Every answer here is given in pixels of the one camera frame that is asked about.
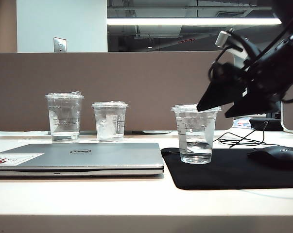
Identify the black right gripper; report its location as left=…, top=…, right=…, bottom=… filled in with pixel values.
left=196, top=31, right=293, bottom=119

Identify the clear plastic cup with water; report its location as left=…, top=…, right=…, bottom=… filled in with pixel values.
left=171, top=104, right=223, bottom=165

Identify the short clear cup with logo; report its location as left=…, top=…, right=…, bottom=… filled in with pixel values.
left=91, top=101, right=129, bottom=142

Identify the silver Dell laptop with sticker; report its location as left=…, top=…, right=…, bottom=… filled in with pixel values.
left=0, top=142, right=165, bottom=178

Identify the tall clear plastic cup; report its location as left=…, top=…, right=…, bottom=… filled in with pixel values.
left=45, top=91, right=85, bottom=143

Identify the black round base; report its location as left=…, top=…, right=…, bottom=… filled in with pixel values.
left=249, top=117, right=283, bottom=132

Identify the black computer mouse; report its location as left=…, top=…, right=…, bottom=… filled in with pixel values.
left=247, top=145, right=293, bottom=162

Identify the black mouse pad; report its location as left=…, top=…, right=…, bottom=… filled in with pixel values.
left=160, top=146, right=293, bottom=191

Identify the long ceiling light strip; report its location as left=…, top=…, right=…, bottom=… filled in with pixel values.
left=106, top=17, right=283, bottom=26

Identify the brown desk partition panel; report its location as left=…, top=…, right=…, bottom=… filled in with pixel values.
left=0, top=51, right=293, bottom=133

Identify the black camera cable loop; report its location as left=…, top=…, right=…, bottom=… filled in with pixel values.
left=207, top=33, right=261, bottom=82

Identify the thin black cable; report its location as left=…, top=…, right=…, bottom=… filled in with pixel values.
left=218, top=120, right=269, bottom=149

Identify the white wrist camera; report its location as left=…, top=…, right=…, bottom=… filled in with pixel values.
left=214, top=28, right=249, bottom=67

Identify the metal wall switch plate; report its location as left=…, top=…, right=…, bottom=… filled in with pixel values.
left=53, top=36, right=68, bottom=53

